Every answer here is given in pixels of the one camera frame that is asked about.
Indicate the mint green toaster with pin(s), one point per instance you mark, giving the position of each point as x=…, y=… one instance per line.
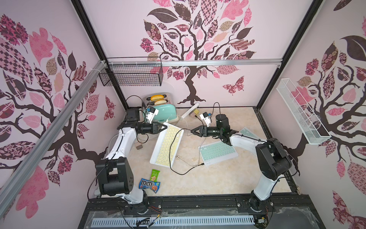
x=167, y=110

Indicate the green wireless keyboard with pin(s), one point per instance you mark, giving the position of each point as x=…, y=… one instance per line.
x=217, y=152

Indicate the black wire basket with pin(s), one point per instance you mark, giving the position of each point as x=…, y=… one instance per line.
x=133, y=71

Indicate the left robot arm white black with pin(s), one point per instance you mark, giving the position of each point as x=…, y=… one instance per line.
x=114, y=174

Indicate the white vented cable duct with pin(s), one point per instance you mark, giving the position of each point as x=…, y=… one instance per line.
x=150, y=222

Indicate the green snack packet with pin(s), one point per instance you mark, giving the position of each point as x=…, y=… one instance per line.
x=154, y=175

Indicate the blue m&m's candy bag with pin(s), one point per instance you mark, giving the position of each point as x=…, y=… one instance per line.
x=148, y=184

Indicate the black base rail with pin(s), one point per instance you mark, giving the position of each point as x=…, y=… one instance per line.
x=239, y=202

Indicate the white power strip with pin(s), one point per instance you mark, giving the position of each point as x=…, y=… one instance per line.
x=188, y=112

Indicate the yellow wireless keyboard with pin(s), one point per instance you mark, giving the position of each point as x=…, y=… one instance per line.
x=167, y=146

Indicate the white wire shelf basket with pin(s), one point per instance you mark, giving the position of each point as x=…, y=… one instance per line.
x=298, y=100

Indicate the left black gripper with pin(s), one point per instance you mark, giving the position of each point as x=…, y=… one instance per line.
x=154, y=127

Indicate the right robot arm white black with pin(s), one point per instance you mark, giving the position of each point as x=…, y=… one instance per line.
x=273, y=159

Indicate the yellow bread slice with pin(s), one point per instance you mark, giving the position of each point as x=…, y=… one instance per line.
x=157, y=97

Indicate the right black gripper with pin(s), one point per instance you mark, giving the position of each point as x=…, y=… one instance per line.
x=202, y=131

